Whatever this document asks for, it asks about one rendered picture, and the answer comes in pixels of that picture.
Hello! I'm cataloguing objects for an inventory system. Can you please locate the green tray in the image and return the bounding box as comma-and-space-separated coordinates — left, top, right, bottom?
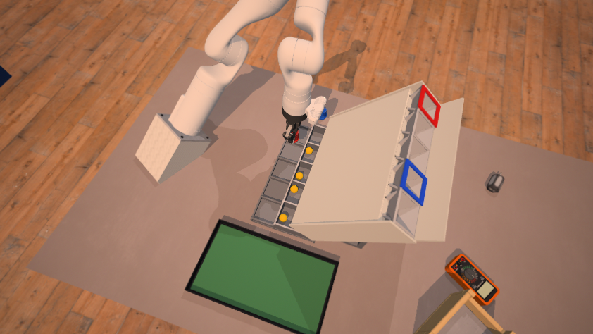
187, 219, 339, 334

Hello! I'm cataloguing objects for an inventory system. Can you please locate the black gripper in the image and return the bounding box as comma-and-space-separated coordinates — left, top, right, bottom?
282, 107, 307, 144

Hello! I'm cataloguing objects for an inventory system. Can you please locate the wooden crate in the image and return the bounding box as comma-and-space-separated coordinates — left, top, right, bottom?
416, 290, 515, 334

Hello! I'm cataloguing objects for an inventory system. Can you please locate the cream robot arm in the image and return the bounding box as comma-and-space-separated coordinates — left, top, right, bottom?
168, 0, 330, 136

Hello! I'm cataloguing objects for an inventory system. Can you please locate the orange digital multimeter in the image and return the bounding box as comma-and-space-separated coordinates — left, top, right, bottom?
445, 254, 499, 306

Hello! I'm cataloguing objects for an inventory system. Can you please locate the blue funnel band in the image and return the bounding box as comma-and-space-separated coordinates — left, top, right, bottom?
400, 159, 427, 206

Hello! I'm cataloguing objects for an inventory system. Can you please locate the red funnel rim band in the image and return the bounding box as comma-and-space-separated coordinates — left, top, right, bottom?
418, 85, 441, 127

